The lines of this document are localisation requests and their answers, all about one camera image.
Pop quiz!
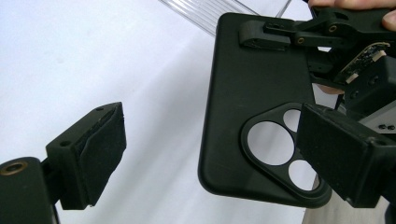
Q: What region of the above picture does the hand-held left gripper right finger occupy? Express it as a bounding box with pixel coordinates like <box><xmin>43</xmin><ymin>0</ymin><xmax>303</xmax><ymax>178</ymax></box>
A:
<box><xmin>296</xmin><ymin>102</ymin><xmax>396</xmax><ymax>209</ymax></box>

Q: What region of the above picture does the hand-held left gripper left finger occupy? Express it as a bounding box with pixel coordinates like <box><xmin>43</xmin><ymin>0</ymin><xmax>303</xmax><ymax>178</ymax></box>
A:
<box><xmin>45</xmin><ymin>101</ymin><xmax>128</xmax><ymax>211</ymax></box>

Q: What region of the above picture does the black phone case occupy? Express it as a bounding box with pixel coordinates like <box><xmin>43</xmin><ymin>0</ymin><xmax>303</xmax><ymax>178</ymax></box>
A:
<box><xmin>197</xmin><ymin>12</ymin><xmax>333</xmax><ymax>209</ymax></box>

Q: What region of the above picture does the clear plastic ridged bin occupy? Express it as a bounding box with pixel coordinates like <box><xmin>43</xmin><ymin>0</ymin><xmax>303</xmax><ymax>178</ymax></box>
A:
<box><xmin>158</xmin><ymin>0</ymin><xmax>293</xmax><ymax>37</ymax></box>

